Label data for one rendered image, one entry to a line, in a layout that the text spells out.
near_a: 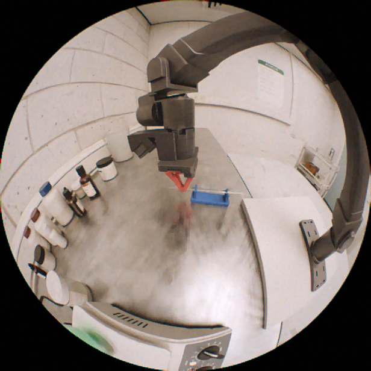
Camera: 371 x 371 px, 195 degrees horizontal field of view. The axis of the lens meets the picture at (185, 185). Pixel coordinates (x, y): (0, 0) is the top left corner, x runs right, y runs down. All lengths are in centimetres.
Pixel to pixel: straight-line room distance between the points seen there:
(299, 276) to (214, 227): 23
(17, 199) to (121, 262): 41
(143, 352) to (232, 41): 33
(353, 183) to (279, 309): 23
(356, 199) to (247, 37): 25
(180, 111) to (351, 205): 31
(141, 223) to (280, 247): 31
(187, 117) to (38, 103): 53
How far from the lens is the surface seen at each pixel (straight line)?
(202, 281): 21
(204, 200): 27
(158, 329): 18
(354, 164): 22
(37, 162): 51
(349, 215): 25
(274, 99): 171
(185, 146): 19
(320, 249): 32
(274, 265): 26
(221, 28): 19
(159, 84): 18
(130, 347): 16
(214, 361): 23
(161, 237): 23
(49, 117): 55
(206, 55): 17
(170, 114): 18
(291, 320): 33
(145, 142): 22
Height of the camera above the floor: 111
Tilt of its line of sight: 39 degrees down
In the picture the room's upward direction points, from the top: straight up
